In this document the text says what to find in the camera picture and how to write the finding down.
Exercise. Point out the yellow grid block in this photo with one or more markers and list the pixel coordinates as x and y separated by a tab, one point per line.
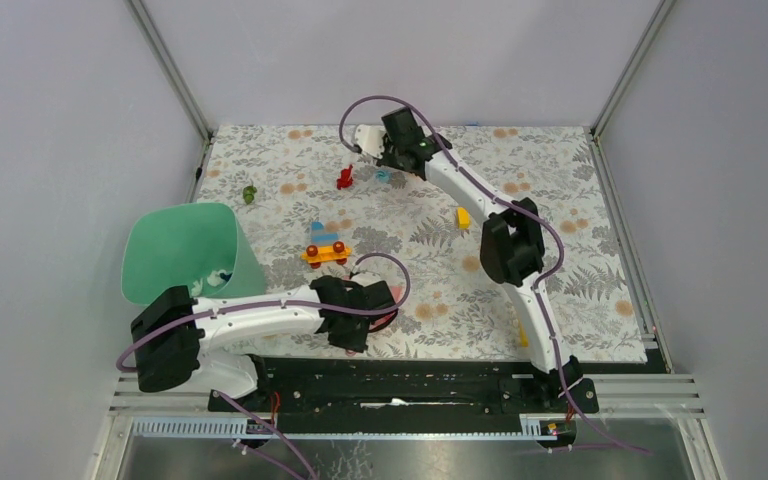
524	342

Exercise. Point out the toy block car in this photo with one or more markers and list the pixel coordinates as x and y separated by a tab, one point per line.
325	246

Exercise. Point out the small yellow block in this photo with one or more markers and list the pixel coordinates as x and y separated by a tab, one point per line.
463	219

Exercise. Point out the green trash bin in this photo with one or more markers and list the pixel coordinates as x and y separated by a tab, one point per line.
178	245

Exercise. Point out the green paper scrap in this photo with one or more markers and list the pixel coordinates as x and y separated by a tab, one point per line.
249	194

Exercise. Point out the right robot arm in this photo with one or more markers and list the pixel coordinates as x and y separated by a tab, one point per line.
511	252

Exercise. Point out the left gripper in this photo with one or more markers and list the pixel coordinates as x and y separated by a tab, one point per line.
358	343

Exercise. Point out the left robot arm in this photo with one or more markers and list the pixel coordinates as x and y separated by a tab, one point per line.
180	341

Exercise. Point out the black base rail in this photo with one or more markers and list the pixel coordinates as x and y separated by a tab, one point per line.
343	396

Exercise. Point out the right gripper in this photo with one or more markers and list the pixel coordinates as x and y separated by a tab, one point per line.
384	160

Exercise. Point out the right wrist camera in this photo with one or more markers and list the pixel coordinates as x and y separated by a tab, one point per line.
369	139

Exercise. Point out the red paper scrap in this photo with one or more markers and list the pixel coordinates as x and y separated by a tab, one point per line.
345	178

